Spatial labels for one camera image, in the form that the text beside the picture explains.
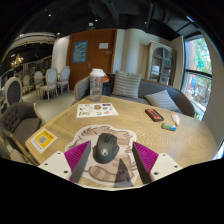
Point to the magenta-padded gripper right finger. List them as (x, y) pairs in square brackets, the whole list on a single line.
[(165, 166)]

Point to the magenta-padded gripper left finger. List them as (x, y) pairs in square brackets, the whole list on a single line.
[(53, 163)]

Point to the black computer mouse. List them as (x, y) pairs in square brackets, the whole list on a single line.
[(106, 148)]

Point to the cat-shaped printed mouse pad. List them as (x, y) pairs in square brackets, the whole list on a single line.
[(100, 173)]

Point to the yellow code sticker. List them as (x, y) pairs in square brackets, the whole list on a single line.
[(43, 140)]

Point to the green and blue small pack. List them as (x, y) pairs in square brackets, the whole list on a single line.
[(168, 126)]

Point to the grey tufted armchair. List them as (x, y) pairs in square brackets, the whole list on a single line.
[(20, 123)]

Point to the black box with red print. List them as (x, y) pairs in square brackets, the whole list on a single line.
[(154, 115)]

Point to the flat striped cushion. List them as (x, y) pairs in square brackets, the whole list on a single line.
[(162, 100)]

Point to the grey curved sofa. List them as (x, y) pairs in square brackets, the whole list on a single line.
[(181, 100)]

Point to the white sticker sheet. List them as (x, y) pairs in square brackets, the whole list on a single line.
[(96, 110)]

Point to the oval-back grey chair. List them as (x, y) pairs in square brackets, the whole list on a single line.
[(14, 91)]

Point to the group of white chairs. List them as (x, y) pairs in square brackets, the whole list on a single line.
[(50, 80)]

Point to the clear shaker bottle white lid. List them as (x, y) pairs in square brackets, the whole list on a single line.
[(96, 86)]

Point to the large striped cushion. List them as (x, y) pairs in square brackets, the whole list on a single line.
[(126, 85)]

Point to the black bag with orange top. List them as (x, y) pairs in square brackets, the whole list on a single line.
[(108, 87)]

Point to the large window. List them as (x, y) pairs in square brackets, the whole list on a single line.
[(198, 76)]

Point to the cream glass-door cabinet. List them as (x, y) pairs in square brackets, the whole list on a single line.
[(160, 63)]

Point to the chandelier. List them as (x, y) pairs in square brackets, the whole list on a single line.
[(17, 60)]

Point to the orange-brown door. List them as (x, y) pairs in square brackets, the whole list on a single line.
[(96, 63)]

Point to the blue poster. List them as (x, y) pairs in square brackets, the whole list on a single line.
[(80, 51)]

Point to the white door sign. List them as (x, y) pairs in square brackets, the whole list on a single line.
[(103, 45)]

